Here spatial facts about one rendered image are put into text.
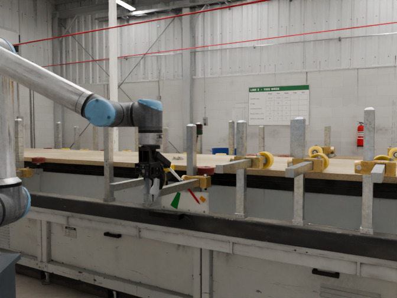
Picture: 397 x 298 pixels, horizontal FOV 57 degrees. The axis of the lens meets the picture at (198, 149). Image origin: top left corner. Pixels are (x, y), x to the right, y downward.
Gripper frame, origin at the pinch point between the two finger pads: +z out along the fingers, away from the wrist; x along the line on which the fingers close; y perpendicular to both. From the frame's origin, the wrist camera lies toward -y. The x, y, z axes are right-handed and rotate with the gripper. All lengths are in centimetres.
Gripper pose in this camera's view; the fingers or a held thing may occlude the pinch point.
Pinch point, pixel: (154, 198)
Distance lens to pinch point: 139.8
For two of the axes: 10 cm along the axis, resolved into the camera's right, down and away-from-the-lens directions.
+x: 8.8, 0.2, -4.8
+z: 0.0, 10.0, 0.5
